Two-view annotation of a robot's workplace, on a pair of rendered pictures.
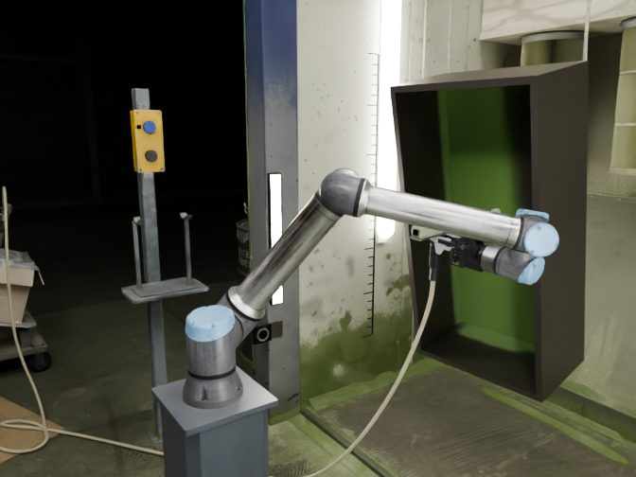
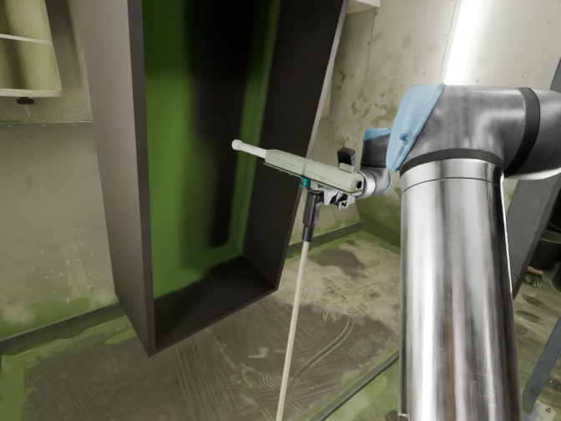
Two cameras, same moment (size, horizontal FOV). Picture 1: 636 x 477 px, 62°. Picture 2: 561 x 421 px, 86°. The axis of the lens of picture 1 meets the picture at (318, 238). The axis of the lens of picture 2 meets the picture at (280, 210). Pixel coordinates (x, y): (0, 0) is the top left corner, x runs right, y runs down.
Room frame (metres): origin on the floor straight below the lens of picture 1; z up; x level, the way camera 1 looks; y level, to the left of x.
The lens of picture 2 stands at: (1.90, 0.33, 1.34)
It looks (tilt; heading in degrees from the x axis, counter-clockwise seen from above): 22 degrees down; 267
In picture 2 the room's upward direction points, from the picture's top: 3 degrees clockwise
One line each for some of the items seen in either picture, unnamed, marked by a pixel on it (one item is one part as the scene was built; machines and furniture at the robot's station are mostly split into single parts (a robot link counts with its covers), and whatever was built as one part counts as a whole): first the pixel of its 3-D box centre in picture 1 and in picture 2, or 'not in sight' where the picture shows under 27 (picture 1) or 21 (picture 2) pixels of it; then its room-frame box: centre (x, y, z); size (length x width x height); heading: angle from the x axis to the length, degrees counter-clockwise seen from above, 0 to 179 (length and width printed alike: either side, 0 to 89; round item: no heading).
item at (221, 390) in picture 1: (212, 379); not in sight; (1.56, 0.34, 0.69); 0.19 x 0.19 x 0.10
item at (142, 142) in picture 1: (148, 141); not in sight; (2.30, 0.73, 1.42); 0.12 x 0.06 x 0.26; 125
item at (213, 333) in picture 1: (211, 338); not in sight; (1.57, 0.33, 0.83); 0.17 x 0.15 x 0.18; 169
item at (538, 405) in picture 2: not in sight; (523, 408); (0.67, -0.59, 0.01); 0.20 x 0.20 x 0.01; 35
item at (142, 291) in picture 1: (163, 252); not in sight; (2.22, 0.66, 0.95); 0.26 x 0.15 x 0.32; 125
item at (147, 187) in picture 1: (151, 273); not in sight; (2.35, 0.76, 0.82); 0.06 x 0.06 x 1.64; 35
